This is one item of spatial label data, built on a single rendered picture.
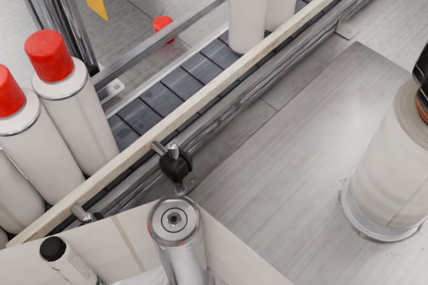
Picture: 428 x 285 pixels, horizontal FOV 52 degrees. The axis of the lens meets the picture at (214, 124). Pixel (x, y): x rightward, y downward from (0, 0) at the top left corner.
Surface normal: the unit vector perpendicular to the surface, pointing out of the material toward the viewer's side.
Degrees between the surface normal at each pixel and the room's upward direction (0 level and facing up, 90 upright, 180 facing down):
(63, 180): 90
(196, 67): 0
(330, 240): 0
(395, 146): 90
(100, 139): 90
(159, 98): 0
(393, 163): 91
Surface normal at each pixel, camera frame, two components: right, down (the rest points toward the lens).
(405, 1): -0.02, -0.55
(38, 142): 0.76, 0.54
